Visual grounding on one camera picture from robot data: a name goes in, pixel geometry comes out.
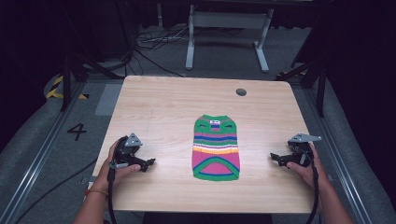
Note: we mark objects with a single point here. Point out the yellow black hazard tape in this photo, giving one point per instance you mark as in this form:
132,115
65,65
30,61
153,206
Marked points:
53,90

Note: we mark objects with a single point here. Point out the grey metal floor rail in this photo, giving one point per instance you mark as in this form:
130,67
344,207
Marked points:
336,149
34,161

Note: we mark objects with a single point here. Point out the person's dark clothing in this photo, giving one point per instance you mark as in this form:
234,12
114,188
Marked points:
207,218

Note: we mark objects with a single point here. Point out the person's left hand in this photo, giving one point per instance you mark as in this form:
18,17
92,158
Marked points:
107,174

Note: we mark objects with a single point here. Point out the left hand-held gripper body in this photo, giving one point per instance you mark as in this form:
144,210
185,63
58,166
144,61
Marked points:
124,152

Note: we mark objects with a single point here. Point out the person's right hand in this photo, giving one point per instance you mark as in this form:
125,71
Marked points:
311,174

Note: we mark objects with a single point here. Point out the white metal table frame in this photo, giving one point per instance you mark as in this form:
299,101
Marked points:
229,20

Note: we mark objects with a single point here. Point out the striped knitted pet sweater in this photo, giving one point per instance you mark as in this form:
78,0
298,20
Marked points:
215,149

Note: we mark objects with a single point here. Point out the black metal tripod stand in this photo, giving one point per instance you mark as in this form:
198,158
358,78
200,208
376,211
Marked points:
67,77
320,81

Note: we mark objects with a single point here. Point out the black curtain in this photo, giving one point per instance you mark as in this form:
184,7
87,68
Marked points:
28,62
364,77

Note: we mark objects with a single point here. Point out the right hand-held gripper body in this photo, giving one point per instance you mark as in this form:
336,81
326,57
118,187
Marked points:
300,152

